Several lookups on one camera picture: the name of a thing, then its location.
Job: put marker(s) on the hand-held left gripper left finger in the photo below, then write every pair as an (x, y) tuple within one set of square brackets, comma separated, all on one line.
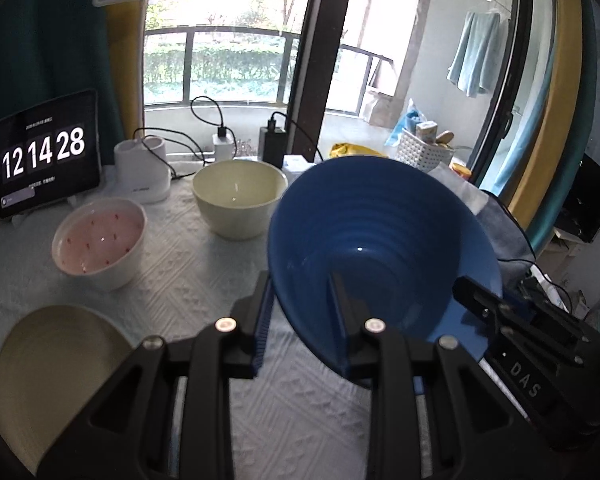
[(264, 320)]

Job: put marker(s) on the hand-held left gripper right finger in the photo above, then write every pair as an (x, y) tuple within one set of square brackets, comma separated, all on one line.
[(347, 317)]

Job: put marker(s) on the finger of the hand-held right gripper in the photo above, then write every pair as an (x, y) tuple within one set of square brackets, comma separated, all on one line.
[(520, 307), (485, 305)]

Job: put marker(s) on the large blue bowl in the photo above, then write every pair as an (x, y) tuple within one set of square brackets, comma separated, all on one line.
[(380, 240)]

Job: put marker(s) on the cream bowl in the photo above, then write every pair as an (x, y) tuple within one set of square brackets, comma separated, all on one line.
[(235, 195)]

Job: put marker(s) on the pink dotted bowl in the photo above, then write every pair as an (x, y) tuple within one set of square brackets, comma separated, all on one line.
[(100, 235)]

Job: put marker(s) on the cream plate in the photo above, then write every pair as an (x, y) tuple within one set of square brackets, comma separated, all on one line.
[(50, 375)]

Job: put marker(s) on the grey folded cloth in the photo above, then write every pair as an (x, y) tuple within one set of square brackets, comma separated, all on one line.
[(505, 235)]

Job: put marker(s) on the white textured tablecloth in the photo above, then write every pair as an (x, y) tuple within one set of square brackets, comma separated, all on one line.
[(180, 270)]

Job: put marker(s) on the black monitor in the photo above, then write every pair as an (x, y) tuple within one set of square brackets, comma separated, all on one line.
[(587, 200)]

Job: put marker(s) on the white power strip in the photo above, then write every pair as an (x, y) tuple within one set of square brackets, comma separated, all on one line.
[(297, 165)]

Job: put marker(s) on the yellow wipes pack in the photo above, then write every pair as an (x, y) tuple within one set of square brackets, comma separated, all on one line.
[(355, 151)]

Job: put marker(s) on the white plastic basket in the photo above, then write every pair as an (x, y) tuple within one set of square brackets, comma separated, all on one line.
[(420, 150)]

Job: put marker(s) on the brown rounded item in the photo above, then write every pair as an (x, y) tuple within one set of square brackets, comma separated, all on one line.
[(445, 138)]

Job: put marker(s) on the black charger plug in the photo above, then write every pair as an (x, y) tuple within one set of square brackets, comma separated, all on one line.
[(272, 147)]

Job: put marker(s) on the white charger plug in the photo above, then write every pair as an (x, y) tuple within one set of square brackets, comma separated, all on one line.
[(223, 147)]

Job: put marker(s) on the blue plastic bag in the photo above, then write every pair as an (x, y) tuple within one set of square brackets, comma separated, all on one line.
[(405, 125)]

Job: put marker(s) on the yellow curtain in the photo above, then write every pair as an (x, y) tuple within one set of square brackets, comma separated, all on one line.
[(560, 110), (125, 60)]

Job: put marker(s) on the beige balcony box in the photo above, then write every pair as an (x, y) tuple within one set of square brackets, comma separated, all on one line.
[(380, 107)]

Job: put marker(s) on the teal curtain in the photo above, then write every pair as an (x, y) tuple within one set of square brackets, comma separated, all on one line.
[(45, 35), (587, 85)]

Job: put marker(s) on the hanging light blue towel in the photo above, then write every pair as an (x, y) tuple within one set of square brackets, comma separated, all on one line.
[(475, 50)]

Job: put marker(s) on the balcony railing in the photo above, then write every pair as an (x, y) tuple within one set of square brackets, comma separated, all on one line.
[(230, 31)]

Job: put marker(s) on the tablet clock display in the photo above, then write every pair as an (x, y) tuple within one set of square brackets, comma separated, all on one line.
[(45, 125)]

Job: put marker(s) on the dark window frame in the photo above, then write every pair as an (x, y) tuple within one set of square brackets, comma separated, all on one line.
[(315, 60)]

